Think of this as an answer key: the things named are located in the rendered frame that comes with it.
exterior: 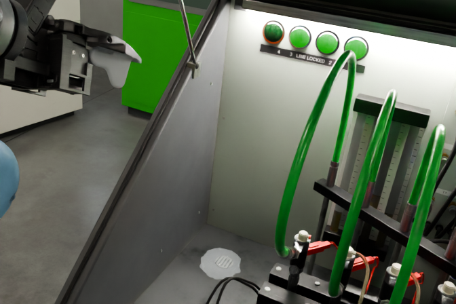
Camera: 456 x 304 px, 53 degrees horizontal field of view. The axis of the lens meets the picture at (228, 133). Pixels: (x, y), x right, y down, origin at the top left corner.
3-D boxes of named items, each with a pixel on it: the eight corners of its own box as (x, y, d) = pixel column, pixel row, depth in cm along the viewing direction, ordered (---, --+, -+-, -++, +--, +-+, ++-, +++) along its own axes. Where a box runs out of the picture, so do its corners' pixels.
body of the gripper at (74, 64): (46, 97, 58) (-40, 79, 47) (51, 31, 58) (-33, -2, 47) (96, 96, 55) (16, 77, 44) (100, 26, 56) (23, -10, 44)
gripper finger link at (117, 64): (137, 94, 64) (79, 83, 56) (140, 52, 64) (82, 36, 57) (152, 93, 62) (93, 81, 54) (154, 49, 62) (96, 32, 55)
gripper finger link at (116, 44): (109, 58, 60) (48, 43, 54) (110, 45, 60) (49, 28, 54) (132, 53, 57) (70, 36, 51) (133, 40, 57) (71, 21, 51)
